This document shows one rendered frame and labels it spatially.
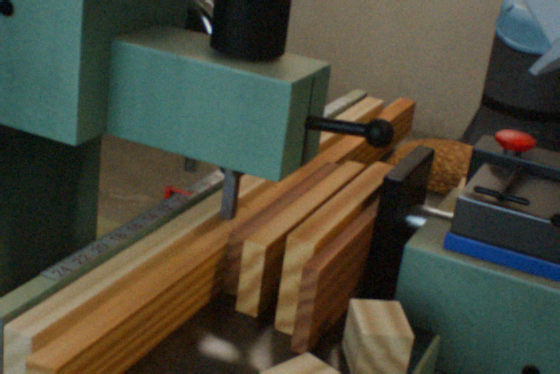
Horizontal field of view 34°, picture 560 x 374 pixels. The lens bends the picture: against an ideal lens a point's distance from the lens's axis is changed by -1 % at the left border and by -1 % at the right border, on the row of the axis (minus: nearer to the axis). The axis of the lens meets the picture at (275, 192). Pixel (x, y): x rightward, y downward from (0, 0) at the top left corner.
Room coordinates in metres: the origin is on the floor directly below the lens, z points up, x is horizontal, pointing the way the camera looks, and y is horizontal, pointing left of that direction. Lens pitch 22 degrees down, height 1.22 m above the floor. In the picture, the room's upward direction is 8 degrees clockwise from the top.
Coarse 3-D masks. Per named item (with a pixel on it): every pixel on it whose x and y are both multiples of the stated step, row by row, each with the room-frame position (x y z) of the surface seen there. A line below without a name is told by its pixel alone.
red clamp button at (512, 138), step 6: (498, 132) 0.66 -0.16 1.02; (504, 132) 0.66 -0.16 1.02; (510, 132) 0.66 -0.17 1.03; (516, 132) 0.66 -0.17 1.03; (522, 132) 0.67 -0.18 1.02; (498, 138) 0.65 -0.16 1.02; (504, 138) 0.65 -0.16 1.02; (510, 138) 0.65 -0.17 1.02; (516, 138) 0.65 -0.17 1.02; (522, 138) 0.65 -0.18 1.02; (528, 138) 0.65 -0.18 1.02; (504, 144) 0.65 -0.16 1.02; (510, 144) 0.65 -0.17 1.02; (516, 144) 0.65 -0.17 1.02; (522, 144) 0.65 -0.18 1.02; (528, 144) 0.65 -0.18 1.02; (534, 144) 0.65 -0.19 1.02; (510, 150) 0.65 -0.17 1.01; (516, 150) 0.65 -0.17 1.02; (522, 150) 0.65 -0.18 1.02
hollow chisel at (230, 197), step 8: (224, 176) 0.60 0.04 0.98; (224, 184) 0.60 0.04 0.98; (232, 184) 0.60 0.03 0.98; (224, 192) 0.60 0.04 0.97; (232, 192) 0.60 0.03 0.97; (224, 200) 0.60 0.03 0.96; (232, 200) 0.60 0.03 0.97; (224, 208) 0.60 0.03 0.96; (232, 208) 0.60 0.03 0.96; (224, 216) 0.60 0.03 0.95; (232, 216) 0.60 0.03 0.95
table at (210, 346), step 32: (384, 160) 0.92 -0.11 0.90; (384, 288) 0.62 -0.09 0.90; (192, 320) 0.54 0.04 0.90; (224, 320) 0.55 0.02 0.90; (256, 320) 0.55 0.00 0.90; (160, 352) 0.50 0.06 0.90; (192, 352) 0.50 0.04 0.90; (224, 352) 0.51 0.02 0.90; (256, 352) 0.51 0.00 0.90; (288, 352) 0.52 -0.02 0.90; (320, 352) 0.52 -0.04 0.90; (416, 352) 0.54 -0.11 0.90
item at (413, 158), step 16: (400, 160) 0.65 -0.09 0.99; (416, 160) 0.66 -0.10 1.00; (432, 160) 0.69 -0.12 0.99; (384, 176) 0.61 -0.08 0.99; (400, 176) 0.62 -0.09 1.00; (416, 176) 0.65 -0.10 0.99; (384, 192) 0.61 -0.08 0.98; (400, 192) 0.61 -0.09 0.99; (416, 192) 0.66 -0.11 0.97; (384, 208) 0.61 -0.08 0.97; (400, 208) 0.62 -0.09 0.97; (416, 208) 0.64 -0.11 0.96; (432, 208) 0.65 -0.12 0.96; (384, 224) 0.61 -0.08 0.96; (400, 224) 0.63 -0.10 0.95; (416, 224) 0.64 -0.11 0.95; (384, 240) 0.61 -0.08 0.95; (400, 240) 0.64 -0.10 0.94; (368, 256) 0.61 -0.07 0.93; (384, 256) 0.61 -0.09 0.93; (400, 256) 0.64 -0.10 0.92; (368, 272) 0.61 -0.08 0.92; (384, 272) 0.61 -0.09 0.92
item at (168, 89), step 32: (160, 32) 0.64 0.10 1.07; (192, 32) 0.65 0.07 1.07; (128, 64) 0.60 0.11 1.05; (160, 64) 0.59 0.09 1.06; (192, 64) 0.58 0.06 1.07; (224, 64) 0.58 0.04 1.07; (256, 64) 0.59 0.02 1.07; (288, 64) 0.60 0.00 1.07; (320, 64) 0.61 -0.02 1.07; (128, 96) 0.60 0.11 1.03; (160, 96) 0.59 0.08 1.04; (192, 96) 0.58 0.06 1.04; (224, 96) 0.57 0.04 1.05; (256, 96) 0.56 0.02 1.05; (288, 96) 0.56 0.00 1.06; (320, 96) 0.61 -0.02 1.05; (128, 128) 0.60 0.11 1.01; (160, 128) 0.59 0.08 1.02; (192, 128) 0.58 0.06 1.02; (224, 128) 0.57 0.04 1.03; (256, 128) 0.56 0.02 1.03; (288, 128) 0.56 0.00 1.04; (224, 160) 0.57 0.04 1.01; (256, 160) 0.56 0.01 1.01; (288, 160) 0.57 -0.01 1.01
